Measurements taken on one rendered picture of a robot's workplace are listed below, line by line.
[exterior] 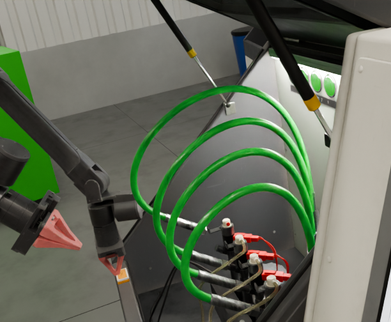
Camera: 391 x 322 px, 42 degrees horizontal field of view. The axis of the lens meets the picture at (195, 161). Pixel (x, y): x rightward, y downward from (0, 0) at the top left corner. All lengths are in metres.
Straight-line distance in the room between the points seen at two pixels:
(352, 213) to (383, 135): 0.11
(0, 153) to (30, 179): 3.55
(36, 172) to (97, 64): 3.42
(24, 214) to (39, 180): 3.54
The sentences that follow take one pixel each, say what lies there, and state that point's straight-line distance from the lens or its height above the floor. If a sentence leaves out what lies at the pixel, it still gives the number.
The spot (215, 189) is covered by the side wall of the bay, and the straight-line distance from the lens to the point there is 1.40.
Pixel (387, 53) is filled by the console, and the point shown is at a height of 1.53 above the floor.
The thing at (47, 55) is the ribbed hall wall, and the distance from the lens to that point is 7.43.
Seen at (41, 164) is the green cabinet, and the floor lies 0.37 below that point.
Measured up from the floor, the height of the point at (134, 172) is 1.31.
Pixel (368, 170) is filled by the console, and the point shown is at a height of 1.40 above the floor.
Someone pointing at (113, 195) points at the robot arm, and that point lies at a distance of 1.22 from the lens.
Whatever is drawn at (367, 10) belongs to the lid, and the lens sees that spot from 0.68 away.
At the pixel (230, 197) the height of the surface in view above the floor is 1.32.
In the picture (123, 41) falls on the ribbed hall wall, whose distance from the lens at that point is 7.59.
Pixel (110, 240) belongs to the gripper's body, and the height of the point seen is 1.08.
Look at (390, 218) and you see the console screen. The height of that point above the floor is 1.37.
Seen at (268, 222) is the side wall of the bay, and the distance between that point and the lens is 1.50.
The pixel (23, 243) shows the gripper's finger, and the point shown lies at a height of 1.28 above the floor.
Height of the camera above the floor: 1.65
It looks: 21 degrees down
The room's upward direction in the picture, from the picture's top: 10 degrees counter-clockwise
